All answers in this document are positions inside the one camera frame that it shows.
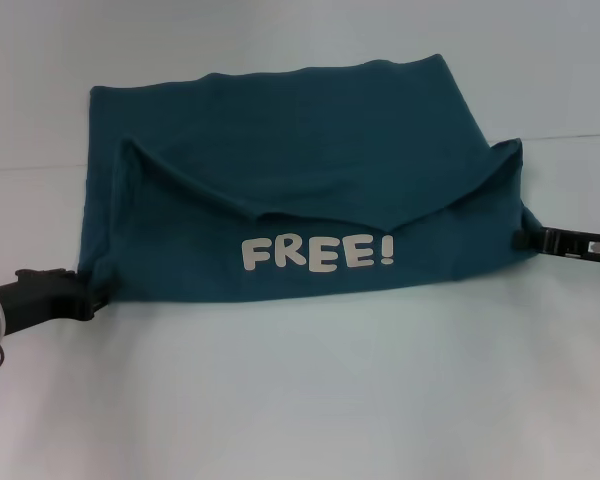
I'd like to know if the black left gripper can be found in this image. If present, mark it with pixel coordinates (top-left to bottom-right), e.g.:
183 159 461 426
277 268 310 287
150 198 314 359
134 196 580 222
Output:
0 268 110 337

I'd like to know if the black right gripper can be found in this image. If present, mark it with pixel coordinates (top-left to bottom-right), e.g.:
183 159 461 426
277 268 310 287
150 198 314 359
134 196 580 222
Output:
512 227 600 262

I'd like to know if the teal blue t-shirt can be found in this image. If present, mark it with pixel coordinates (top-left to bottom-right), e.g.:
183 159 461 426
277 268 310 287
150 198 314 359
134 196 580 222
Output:
77 52 550 306

